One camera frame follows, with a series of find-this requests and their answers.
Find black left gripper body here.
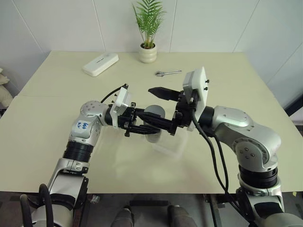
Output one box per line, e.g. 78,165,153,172
119,102,141,138

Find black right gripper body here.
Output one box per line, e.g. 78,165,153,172
176,90,197,129

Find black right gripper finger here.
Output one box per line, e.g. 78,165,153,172
138,110,183,137
147,87,183,102

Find clear plastic jar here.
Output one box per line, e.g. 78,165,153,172
144,117,164,144

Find clear plastic box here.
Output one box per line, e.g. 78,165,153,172
151,131,188,158

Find silver adjustable wrench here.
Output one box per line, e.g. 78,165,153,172
155,69,182,78

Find cream ribbed plant pot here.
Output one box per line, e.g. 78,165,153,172
138,42,158,64

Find white oblong case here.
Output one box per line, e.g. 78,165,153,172
82,53,119,77

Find green palm plant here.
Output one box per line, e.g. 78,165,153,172
132,0,167,49

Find dark rounded shape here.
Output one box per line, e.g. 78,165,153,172
166,204,190,227
113,205,134,227

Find beige cloth bundle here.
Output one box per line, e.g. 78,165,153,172
0,67,14,107

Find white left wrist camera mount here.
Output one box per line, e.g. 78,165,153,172
110,86,132,130

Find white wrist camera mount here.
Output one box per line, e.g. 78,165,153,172
182,66,210,132
110,86,132,130

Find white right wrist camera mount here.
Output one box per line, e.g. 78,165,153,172
182,66,210,132

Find thin black left wrist cable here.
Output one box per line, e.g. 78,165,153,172
100,83,130,104

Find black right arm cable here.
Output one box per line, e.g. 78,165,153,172
190,96,240,209
212,134,232,193

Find black metal table frame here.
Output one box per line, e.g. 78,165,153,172
203,193,227,227

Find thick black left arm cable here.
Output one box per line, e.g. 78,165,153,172
38,183,55,227
19,193,32,227

